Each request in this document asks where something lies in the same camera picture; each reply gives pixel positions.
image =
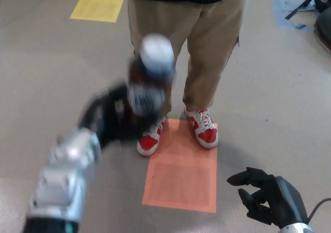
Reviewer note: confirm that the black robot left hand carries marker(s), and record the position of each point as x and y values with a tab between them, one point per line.
108	114

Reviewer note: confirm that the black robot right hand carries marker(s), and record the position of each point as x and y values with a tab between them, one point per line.
279	199

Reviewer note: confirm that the brown protein shake bottle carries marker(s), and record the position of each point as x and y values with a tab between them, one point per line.
157	54

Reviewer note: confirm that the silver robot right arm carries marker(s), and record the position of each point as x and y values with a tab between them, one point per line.
294	228

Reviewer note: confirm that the person's right red white sneaker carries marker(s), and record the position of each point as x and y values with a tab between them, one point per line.
147	145

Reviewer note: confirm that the person's red white sneaker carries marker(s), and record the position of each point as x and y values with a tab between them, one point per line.
207	136
147	145

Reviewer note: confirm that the person's left red white sneaker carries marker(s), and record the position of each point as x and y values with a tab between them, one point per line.
207	136

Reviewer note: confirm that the yellow floor sheet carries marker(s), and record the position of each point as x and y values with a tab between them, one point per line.
98	3

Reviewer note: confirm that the khaki cargo pants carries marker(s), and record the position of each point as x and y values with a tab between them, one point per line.
207	49

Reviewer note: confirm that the orange floor sheet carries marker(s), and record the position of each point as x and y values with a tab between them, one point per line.
181	181

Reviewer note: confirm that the blue floor sheet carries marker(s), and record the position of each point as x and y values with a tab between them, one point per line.
283	7

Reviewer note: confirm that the small blue tape scrap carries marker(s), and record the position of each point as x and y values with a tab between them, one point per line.
300	25

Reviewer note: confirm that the dark olive round seat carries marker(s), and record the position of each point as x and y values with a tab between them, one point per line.
325	27

